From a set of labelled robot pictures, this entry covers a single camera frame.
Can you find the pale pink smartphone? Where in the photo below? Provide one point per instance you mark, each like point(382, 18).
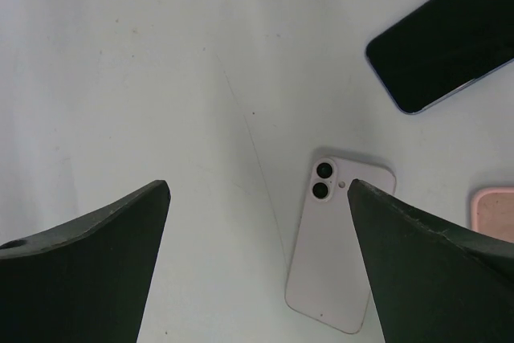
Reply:
point(327, 280)

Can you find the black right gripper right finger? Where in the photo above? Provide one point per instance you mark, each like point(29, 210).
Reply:
point(431, 280)

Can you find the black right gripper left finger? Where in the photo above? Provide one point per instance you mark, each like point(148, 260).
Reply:
point(86, 280)

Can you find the dark blue smartphone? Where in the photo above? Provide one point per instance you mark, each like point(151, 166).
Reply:
point(441, 48)

